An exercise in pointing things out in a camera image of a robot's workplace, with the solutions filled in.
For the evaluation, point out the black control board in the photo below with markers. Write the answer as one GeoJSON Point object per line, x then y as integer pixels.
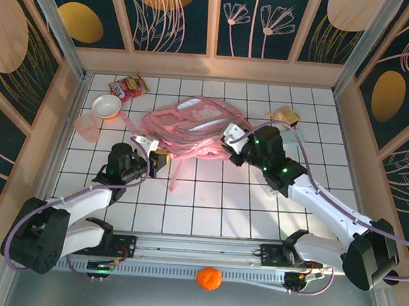
{"type": "Point", "coordinates": [101, 269]}
{"type": "Point", "coordinates": [300, 281]}

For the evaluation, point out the translucent pink plastic cup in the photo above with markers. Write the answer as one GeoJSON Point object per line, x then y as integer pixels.
{"type": "Point", "coordinates": [86, 127]}

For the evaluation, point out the aluminium side rail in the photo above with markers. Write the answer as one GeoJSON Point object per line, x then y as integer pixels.
{"type": "Point", "coordinates": [61, 149]}

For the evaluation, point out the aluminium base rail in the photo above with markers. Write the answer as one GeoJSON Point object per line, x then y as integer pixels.
{"type": "Point", "coordinates": [200, 248]}

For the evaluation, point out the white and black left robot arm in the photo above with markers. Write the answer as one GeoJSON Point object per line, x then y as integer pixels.
{"type": "Point", "coordinates": [80, 203]}

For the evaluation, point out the aluminium frame post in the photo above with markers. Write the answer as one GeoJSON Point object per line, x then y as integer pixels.
{"type": "Point", "coordinates": [55, 20]}
{"type": "Point", "coordinates": [369, 42]}

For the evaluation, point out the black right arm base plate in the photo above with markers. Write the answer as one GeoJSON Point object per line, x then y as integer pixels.
{"type": "Point", "coordinates": [271, 254]}

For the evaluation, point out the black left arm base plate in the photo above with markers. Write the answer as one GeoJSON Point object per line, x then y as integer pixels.
{"type": "Point", "coordinates": [126, 246]}

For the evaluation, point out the pink school backpack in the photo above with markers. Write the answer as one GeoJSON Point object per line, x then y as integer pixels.
{"type": "Point", "coordinates": [192, 130]}

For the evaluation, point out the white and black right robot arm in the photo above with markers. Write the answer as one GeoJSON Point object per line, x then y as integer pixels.
{"type": "Point", "coordinates": [328, 205]}

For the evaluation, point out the white bowl with orange outside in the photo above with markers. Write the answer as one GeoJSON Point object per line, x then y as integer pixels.
{"type": "Point", "coordinates": [106, 106]}

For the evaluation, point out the red and yellow snack bag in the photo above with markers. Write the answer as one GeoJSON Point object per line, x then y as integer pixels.
{"type": "Point", "coordinates": [128, 88]}

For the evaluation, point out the orange ball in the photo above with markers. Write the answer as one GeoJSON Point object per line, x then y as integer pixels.
{"type": "Point", "coordinates": [209, 278]}

